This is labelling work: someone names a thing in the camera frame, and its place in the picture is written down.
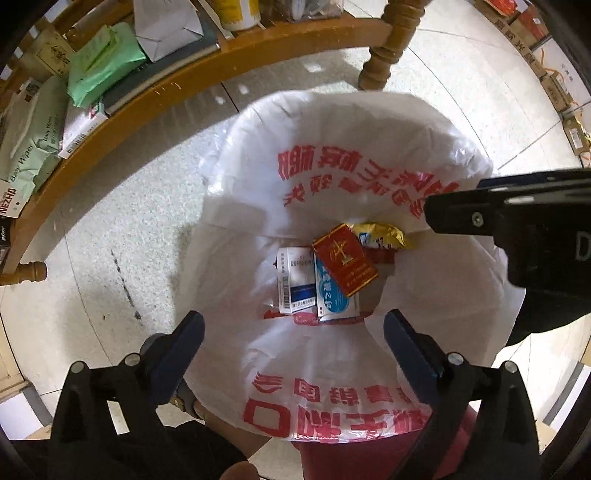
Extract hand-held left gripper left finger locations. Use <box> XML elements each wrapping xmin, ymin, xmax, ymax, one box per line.
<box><xmin>48</xmin><ymin>310</ymin><xmax>206</xmax><ymax>480</ymax></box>

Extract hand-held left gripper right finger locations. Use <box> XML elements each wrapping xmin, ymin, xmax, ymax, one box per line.
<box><xmin>383</xmin><ymin>308</ymin><xmax>541</xmax><ymax>480</ymax></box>

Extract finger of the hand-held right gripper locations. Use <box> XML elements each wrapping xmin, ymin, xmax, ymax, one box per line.
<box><xmin>476</xmin><ymin>169</ymin><xmax>591</xmax><ymax>191</ymax></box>
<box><xmin>424</xmin><ymin>187</ymin><xmax>509</xmax><ymax>237</ymax></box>

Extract yellow snack wrapper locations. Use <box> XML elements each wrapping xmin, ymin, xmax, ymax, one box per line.
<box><xmin>347</xmin><ymin>222</ymin><xmax>414</xmax><ymax>251</ymax></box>

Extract white red-printed plastic bag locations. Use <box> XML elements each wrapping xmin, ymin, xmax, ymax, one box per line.
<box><xmin>182</xmin><ymin>90</ymin><xmax>527</xmax><ymax>446</ymax></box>

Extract light blue and white box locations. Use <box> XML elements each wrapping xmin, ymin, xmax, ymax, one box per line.
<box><xmin>314</xmin><ymin>258</ymin><xmax>361</xmax><ymax>324</ymax></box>

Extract red cigarette pack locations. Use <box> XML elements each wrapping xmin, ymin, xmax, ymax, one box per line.
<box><xmin>311</xmin><ymin>224</ymin><xmax>379</xmax><ymax>297</ymax></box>

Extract red bin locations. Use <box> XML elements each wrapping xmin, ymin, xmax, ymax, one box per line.
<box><xmin>291</xmin><ymin>406</ymin><xmax>476</xmax><ymax>480</ymax></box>

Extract white and blue medicine box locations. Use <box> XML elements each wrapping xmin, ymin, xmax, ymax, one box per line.
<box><xmin>276</xmin><ymin>247</ymin><xmax>319</xmax><ymax>315</ymax></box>

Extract clear plastic container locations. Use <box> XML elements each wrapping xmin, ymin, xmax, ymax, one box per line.
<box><xmin>259</xmin><ymin>0</ymin><xmax>345</xmax><ymax>21</ymax></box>

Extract pale green wipes pack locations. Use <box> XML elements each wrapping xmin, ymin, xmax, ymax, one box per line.
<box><xmin>0</xmin><ymin>76</ymin><xmax>70</xmax><ymax>199</ymax></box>

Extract dark notebook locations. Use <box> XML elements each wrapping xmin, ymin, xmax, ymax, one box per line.
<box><xmin>99</xmin><ymin>9</ymin><xmax>221</xmax><ymax>116</ymax></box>

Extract yellow and white can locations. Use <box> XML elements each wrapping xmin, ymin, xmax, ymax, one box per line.
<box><xmin>210</xmin><ymin>0</ymin><xmax>262</xmax><ymax>32</ymax></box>

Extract white folded paper bag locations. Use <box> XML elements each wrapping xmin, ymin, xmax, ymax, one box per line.
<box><xmin>134</xmin><ymin>0</ymin><xmax>204</xmax><ymax>63</ymax></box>

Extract beige printed box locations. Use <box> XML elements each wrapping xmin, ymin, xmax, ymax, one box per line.
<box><xmin>34</xmin><ymin>25</ymin><xmax>88</xmax><ymax>81</ymax></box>

